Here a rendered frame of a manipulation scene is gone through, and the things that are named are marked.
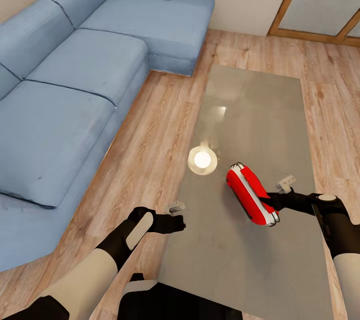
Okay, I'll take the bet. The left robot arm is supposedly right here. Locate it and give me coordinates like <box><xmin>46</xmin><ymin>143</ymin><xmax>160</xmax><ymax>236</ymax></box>
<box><xmin>3</xmin><ymin>201</ymin><xmax>186</xmax><ymax>320</ymax></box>

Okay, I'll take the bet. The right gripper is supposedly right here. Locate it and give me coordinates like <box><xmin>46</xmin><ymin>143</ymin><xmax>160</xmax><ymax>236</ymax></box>
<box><xmin>259</xmin><ymin>188</ymin><xmax>300</xmax><ymax>212</ymax></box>

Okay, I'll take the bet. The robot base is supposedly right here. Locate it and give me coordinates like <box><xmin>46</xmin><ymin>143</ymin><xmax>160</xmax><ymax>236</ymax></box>
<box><xmin>117</xmin><ymin>273</ymin><xmax>243</xmax><ymax>320</ymax></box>

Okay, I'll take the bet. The radio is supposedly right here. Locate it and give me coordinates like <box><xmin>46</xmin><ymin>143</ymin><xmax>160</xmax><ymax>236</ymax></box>
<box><xmin>226</xmin><ymin>164</ymin><xmax>279</xmax><ymax>227</ymax></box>

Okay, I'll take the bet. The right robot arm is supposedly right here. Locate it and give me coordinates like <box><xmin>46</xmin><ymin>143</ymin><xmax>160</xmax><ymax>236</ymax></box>
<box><xmin>259</xmin><ymin>176</ymin><xmax>360</xmax><ymax>320</ymax></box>

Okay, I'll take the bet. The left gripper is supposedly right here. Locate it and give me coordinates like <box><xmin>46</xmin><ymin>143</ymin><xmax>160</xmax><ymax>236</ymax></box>
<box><xmin>159</xmin><ymin>215</ymin><xmax>185</xmax><ymax>234</ymax></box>

